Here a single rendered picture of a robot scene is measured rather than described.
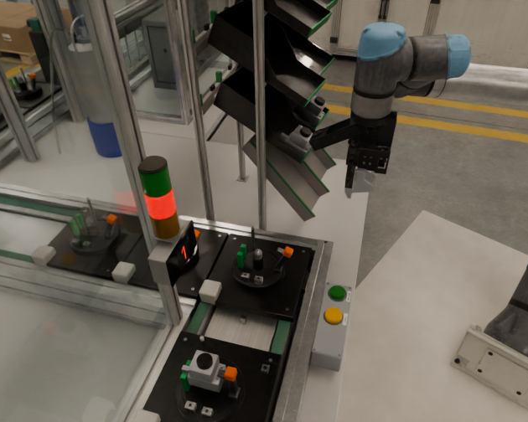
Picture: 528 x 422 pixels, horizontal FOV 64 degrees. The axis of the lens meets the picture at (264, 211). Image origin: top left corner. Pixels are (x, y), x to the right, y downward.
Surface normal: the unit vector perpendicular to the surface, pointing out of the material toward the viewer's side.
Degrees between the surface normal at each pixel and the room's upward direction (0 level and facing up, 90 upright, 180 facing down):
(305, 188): 45
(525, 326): 27
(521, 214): 0
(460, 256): 0
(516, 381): 90
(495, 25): 90
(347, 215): 0
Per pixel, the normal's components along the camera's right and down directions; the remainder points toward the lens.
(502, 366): -0.63, 0.51
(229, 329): -0.01, -0.76
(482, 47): -0.34, 0.61
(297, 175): 0.63, -0.35
